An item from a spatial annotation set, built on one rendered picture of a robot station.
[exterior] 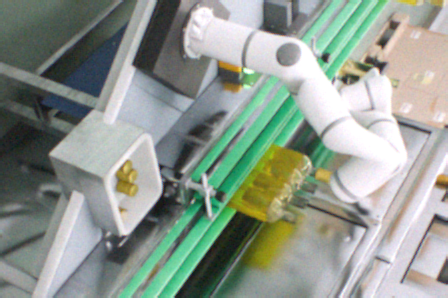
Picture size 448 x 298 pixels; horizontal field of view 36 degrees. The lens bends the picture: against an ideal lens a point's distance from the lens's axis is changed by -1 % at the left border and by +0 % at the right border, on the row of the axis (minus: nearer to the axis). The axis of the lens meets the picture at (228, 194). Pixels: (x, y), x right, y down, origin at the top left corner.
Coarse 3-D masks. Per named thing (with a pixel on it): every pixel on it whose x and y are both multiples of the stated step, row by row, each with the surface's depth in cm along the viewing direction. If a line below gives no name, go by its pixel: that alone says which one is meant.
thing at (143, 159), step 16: (144, 144) 165; (144, 160) 170; (144, 176) 175; (160, 176) 174; (112, 192) 157; (144, 192) 177; (160, 192) 177; (128, 208) 174; (144, 208) 174; (128, 224) 171
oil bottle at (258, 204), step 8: (240, 192) 188; (248, 192) 188; (256, 192) 188; (232, 200) 189; (240, 200) 187; (248, 200) 186; (256, 200) 186; (264, 200) 186; (272, 200) 186; (240, 208) 189; (248, 208) 187; (256, 208) 185; (264, 208) 184; (272, 208) 184; (280, 208) 185; (256, 216) 188; (264, 216) 186; (272, 216) 185
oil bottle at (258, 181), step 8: (248, 176) 192; (256, 176) 192; (264, 176) 192; (248, 184) 190; (256, 184) 190; (264, 184) 190; (272, 184) 189; (280, 184) 189; (264, 192) 188; (272, 192) 188; (280, 192) 187; (288, 192) 188; (280, 200) 187
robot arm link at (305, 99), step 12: (312, 84) 154; (324, 84) 154; (300, 96) 155; (312, 96) 153; (324, 96) 152; (336, 96) 154; (300, 108) 157; (312, 108) 153; (324, 108) 152; (336, 108) 151; (312, 120) 154; (324, 120) 151
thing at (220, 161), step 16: (336, 0) 224; (352, 0) 223; (320, 16) 219; (336, 16) 219; (320, 32) 214; (336, 32) 214; (320, 48) 209; (272, 80) 201; (256, 96) 197; (272, 96) 197; (256, 112) 193; (272, 112) 192; (240, 128) 189; (256, 128) 188; (224, 144) 185; (240, 144) 185; (208, 160) 182; (224, 160) 181; (192, 176) 178; (208, 176) 178; (224, 176) 178
